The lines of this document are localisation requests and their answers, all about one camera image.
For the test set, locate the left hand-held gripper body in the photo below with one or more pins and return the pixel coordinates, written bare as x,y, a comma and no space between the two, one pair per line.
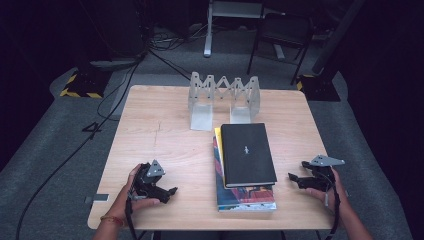
150,183

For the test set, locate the grey expandable book rack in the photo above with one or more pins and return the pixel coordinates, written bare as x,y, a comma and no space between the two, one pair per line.
201,116

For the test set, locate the black yellow striped base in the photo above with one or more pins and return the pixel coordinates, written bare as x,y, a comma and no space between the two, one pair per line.
320,88
85,83

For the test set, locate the grey slanted metal pole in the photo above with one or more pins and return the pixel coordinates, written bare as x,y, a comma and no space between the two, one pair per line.
336,36

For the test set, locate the white desk stand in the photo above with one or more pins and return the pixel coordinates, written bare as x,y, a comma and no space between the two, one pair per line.
208,33

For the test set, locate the black equipment cabinet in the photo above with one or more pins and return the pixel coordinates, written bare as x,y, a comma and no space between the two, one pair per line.
113,30

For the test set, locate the blue illustrated book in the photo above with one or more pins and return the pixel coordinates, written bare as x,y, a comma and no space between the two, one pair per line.
246,198

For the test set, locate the person's right hand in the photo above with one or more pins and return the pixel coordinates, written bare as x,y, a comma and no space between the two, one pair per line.
338,196

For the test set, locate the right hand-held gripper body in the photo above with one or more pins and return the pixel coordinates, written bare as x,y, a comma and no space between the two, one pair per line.
322,176

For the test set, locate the black folding chair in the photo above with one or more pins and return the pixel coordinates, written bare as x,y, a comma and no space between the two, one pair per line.
283,28

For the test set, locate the person's left hand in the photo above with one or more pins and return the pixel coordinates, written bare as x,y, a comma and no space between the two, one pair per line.
120,206

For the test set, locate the black hardcover book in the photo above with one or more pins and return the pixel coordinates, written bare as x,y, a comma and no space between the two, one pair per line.
248,153

